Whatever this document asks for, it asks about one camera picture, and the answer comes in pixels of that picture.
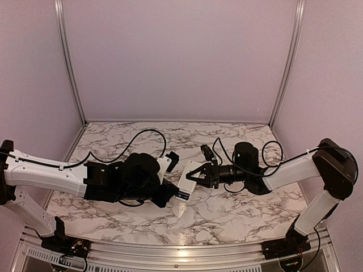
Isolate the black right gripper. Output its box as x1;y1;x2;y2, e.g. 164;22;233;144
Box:
186;159;249;189

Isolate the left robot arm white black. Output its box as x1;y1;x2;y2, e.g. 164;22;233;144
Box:
1;140;179;257

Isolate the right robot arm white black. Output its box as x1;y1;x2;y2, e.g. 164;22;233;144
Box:
183;138;358;259

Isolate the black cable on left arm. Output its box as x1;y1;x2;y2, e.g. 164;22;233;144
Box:
82;129;167;165

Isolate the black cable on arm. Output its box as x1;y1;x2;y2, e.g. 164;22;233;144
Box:
82;129;167;165
261;141;285;169

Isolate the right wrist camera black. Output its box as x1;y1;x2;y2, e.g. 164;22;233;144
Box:
200;144;215;161

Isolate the aluminium front table rail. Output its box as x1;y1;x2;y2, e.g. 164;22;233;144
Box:
11;224;341;271

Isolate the white remote control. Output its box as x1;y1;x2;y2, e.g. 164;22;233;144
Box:
175;160;202;203

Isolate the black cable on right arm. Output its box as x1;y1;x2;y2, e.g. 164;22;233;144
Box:
261;141;285;169

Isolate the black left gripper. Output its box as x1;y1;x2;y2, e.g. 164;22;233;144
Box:
119;180;180;209

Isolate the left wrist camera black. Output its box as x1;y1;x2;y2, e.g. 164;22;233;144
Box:
166;151;180;173

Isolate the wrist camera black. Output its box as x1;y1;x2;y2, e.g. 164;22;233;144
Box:
166;151;180;173
200;144;215;161

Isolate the aluminium corner post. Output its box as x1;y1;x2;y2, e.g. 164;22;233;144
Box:
54;0;87;126
268;0;306;129

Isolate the aluminium corner post left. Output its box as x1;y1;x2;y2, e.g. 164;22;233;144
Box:
54;0;87;126

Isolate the white perforated cable duct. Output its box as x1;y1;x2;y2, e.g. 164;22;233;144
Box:
26;247;263;271

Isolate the aluminium corner post right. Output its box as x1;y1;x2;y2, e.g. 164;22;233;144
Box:
268;0;306;129

